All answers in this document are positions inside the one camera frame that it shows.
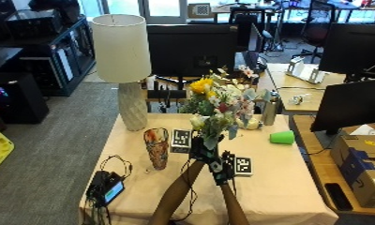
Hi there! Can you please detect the white loose flower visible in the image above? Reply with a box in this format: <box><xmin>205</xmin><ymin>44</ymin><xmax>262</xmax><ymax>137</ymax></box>
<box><xmin>237</xmin><ymin>116</ymin><xmax>265</xmax><ymax>131</ymax></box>

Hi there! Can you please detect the white table lamp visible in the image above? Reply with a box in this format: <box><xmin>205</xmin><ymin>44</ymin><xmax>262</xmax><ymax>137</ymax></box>
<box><xmin>90</xmin><ymin>13</ymin><xmax>153</xmax><ymax>132</ymax></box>

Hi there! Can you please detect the black shelf unit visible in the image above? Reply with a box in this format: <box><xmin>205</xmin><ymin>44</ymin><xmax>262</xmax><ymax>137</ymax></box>
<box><xmin>0</xmin><ymin>8</ymin><xmax>97</xmax><ymax>98</ymax></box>

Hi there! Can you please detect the silver metal bottle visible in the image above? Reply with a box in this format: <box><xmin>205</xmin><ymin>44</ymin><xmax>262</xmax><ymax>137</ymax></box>
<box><xmin>262</xmin><ymin>89</ymin><xmax>282</xmax><ymax>127</ymax></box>

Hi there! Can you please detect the wooden side table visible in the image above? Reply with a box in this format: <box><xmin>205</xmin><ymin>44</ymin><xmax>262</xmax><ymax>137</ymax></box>
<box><xmin>293</xmin><ymin>114</ymin><xmax>375</xmax><ymax>218</ymax></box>

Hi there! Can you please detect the white marker cube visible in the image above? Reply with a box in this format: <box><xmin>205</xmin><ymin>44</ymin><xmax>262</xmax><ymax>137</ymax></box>
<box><xmin>170</xmin><ymin>127</ymin><xmax>194</xmax><ymax>155</ymax></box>
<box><xmin>234</xmin><ymin>156</ymin><xmax>255</xmax><ymax>178</ymax></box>

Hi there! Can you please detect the wooden desk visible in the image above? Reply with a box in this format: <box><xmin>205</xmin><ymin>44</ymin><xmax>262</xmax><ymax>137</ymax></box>
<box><xmin>266</xmin><ymin>63</ymin><xmax>347</xmax><ymax>114</ymax></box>

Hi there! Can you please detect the colourful patterned glass vase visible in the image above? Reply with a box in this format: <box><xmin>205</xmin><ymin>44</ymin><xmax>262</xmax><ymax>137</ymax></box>
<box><xmin>143</xmin><ymin>127</ymin><xmax>171</xmax><ymax>171</ymax></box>

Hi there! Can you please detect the printed marker board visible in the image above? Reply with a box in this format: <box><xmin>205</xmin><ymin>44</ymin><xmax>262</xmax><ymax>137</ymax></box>
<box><xmin>194</xmin><ymin>2</ymin><xmax>214</xmax><ymax>18</ymax></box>

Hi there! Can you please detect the mixed flower bouquet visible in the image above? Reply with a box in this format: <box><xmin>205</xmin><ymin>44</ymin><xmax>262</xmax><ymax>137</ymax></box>
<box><xmin>178</xmin><ymin>65</ymin><xmax>263</xmax><ymax>152</ymax></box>

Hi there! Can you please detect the person's left hand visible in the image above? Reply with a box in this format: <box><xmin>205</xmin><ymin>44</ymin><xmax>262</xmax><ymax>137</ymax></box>
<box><xmin>189</xmin><ymin>136</ymin><xmax>221</xmax><ymax>164</ymax></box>

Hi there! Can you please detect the green plastic cup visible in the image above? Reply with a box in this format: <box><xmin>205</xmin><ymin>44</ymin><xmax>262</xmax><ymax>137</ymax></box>
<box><xmin>269</xmin><ymin>129</ymin><xmax>297</xmax><ymax>145</ymax></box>

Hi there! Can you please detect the black computer monitor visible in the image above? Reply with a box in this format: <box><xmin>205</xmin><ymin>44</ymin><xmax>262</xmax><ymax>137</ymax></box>
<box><xmin>309</xmin><ymin>78</ymin><xmax>375</xmax><ymax>135</ymax></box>
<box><xmin>147</xmin><ymin>23</ymin><xmax>241</xmax><ymax>78</ymax></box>
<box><xmin>319</xmin><ymin>22</ymin><xmax>375</xmax><ymax>77</ymax></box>

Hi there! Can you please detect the cardboard box with blue tape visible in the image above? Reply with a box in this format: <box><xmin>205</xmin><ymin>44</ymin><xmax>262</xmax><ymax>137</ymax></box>
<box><xmin>329</xmin><ymin>123</ymin><xmax>375</xmax><ymax>210</ymax></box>

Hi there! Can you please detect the white desk stand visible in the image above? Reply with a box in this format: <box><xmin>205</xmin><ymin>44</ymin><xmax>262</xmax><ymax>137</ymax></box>
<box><xmin>286</xmin><ymin>56</ymin><xmax>329</xmax><ymax>85</ymax></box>

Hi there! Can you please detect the black glove cable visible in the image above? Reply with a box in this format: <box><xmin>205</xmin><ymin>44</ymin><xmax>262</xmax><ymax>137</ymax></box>
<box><xmin>179</xmin><ymin>158</ymin><xmax>201</xmax><ymax>219</ymax></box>

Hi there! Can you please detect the person's right hand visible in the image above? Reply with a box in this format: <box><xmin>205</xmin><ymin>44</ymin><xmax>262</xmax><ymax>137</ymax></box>
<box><xmin>209</xmin><ymin>150</ymin><xmax>238</xmax><ymax>188</ymax></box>

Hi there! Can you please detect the beige tablecloth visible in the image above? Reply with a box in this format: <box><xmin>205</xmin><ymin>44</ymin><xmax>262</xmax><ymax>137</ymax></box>
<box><xmin>78</xmin><ymin>112</ymin><xmax>341</xmax><ymax>225</ymax></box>

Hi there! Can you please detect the black computer tower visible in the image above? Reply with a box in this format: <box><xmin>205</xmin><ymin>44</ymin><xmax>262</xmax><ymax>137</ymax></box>
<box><xmin>0</xmin><ymin>71</ymin><xmax>50</xmax><ymax>125</ymax></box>

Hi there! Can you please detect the black device with screen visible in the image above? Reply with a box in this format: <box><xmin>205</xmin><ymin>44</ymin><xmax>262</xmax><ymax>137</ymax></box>
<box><xmin>87</xmin><ymin>170</ymin><xmax>127</xmax><ymax>208</ymax></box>

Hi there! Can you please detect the black office chair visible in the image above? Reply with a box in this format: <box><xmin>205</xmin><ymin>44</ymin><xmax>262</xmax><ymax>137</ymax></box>
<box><xmin>293</xmin><ymin>0</ymin><xmax>338</xmax><ymax>64</ymax></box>

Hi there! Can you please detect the black phone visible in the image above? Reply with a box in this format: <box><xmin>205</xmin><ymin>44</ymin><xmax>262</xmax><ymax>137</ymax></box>
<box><xmin>323</xmin><ymin>182</ymin><xmax>355</xmax><ymax>212</ymax></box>

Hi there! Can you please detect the clear plastic item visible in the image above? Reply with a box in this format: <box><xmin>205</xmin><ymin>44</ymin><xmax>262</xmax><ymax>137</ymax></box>
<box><xmin>287</xmin><ymin>93</ymin><xmax>314</xmax><ymax>107</ymax></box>

